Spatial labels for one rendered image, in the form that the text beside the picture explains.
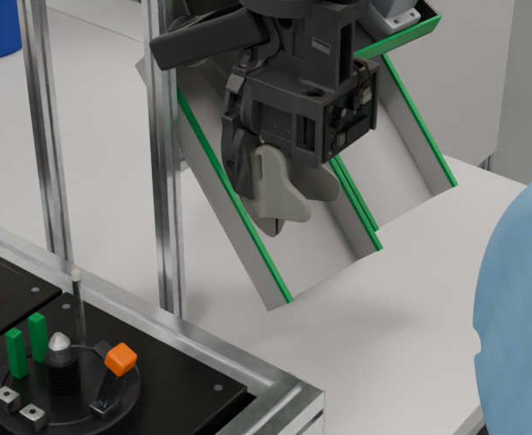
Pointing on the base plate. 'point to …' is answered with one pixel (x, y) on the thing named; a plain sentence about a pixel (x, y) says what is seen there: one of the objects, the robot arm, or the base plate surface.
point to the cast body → (389, 17)
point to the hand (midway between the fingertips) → (265, 217)
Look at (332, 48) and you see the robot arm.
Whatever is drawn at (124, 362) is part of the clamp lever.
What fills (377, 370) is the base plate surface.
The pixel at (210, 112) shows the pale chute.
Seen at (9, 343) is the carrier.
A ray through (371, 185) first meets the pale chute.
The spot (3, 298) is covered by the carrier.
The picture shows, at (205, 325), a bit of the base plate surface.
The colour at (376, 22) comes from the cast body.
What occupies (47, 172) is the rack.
